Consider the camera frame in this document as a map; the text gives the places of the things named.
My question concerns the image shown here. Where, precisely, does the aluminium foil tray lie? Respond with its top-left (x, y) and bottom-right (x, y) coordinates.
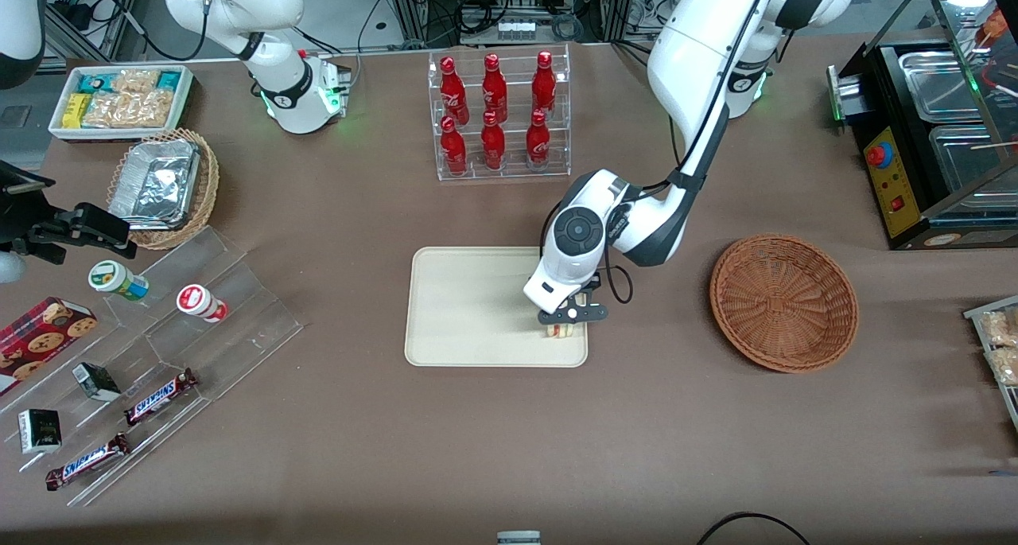
top-left (109, 138), bottom-right (201, 232)

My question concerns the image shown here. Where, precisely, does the cream rectangular serving tray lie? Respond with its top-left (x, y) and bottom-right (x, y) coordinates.
top-left (404, 247), bottom-right (589, 368)

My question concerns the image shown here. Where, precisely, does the light wicker basket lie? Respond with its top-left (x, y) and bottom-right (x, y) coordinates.
top-left (107, 128), bottom-right (220, 251)

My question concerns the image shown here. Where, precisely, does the brown round wicker basket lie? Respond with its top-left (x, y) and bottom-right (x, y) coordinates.
top-left (709, 234), bottom-right (861, 373)

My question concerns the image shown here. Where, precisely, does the metal tray with pastries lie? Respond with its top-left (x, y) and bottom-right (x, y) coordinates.
top-left (963, 294), bottom-right (1018, 436)

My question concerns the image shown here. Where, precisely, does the green lidded yogurt cup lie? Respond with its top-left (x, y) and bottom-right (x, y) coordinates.
top-left (87, 260), bottom-right (150, 303)

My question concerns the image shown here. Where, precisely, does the red tartan cookie box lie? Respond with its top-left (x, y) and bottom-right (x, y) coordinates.
top-left (0, 296), bottom-right (99, 397)

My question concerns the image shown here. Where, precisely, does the white plastic snack bin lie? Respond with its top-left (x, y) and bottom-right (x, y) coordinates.
top-left (48, 64), bottom-right (195, 143)

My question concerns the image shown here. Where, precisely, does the yellow snack packet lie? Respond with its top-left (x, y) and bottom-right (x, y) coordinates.
top-left (62, 93), bottom-right (93, 130)

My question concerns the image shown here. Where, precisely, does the clear bag of pastries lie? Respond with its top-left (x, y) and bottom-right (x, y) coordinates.
top-left (110, 68), bottom-right (161, 95)
top-left (82, 90), bottom-right (175, 130)

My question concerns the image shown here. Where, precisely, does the red lidded yogurt cup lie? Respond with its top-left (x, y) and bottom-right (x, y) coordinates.
top-left (176, 284), bottom-right (230, 325)

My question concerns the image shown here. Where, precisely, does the small black carton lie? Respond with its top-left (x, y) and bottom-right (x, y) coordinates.
top-left (17, 408), bottom-right (64, 456)
top-left (72, 362), bottom-right (122, 403)

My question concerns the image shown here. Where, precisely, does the clear acrylic bottle rack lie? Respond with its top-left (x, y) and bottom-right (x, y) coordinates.
top-left (428, 44), bottom-right (573, 182)

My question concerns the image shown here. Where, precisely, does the red cola bottle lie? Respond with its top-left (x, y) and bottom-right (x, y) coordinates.
top-left (440, 115), bottom-right (469, 177)
top-left (481, 53), bottom-right (509, 124)
top-left (480, 111), bottom-right (507, 172)
top-left (531, 50), bottom-right (558, 117)
top-left (526, 109), bottom-right (552, 170)
top-left (440, 56), bottom-right (471, 127)

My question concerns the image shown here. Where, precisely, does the clear acrylic step shelf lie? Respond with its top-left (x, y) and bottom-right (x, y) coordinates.
top-left (0, 225), bottom-right (305, 508)

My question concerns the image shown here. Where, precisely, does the Snickers chocolate bar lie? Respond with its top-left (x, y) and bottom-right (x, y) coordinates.
top-left (45, 432), bottom-right (131, 492)
top-left (123, 368), bottom-right (199, 427)

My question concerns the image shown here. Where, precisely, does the black food warmer appliance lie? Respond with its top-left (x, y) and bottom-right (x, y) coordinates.
top-left (827, 0), bottom-right (1018, 251)

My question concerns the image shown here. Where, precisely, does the stainless steel pan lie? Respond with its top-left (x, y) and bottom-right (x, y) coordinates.
top-left (929, 123), bottom-right (1018, 201)
top-left (897, 50), bottom-right (984, 123)

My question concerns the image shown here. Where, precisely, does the wrapped pastry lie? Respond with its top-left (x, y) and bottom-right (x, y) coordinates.
top-left (985, 346), bottom-right (1018, 387)
top-left (980, 308), bottom-right (1018, 348)

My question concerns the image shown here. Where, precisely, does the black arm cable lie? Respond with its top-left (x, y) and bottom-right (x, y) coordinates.
top-left (604, 0), bottom-right (788, 306)

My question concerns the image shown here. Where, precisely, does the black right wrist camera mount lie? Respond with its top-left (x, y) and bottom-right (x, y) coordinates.
top-left (0, 160), bottom-right (57, 198)

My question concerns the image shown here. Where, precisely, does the black cable loop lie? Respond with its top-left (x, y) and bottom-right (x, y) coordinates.
top-left (697, 512), bottom-right (813, 545)

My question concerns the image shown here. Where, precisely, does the aluminium frame rack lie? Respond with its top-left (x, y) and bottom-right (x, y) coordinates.
top-left (382, 0), bottom-right (639, 46)

